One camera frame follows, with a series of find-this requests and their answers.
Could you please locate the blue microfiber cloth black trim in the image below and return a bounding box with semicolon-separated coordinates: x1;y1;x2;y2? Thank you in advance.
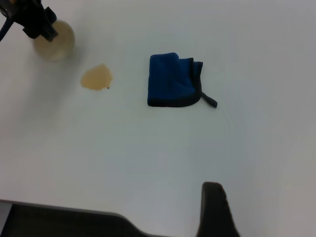
147;52;218;109

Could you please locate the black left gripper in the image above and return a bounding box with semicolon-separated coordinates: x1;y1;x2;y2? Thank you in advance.
0;0;59;41

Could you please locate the white paper coffee cup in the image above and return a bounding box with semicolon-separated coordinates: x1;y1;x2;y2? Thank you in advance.
33;20;76;62

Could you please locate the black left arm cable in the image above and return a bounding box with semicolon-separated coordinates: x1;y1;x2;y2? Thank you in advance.
0;18;13;43

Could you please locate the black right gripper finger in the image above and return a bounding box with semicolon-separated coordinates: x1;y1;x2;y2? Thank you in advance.
196;182;241;237

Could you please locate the brown coffee spill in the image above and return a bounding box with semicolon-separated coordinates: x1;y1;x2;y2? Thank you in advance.
79;63;115;91

